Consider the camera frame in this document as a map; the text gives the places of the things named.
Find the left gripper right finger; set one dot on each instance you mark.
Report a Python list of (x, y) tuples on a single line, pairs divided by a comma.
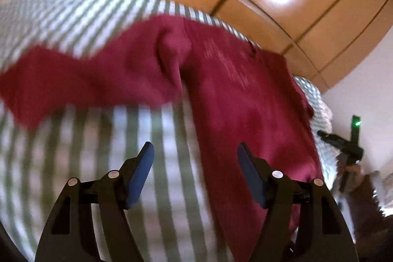
[(303, 222)]

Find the dark red garment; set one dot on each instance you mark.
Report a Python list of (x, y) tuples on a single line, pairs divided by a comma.
[(238, 93)]

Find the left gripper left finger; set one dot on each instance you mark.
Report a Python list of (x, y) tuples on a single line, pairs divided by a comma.
[(69, 234)]

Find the green white checkered bedsheet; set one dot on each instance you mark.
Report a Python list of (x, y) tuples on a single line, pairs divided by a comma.
[(172, 220)]

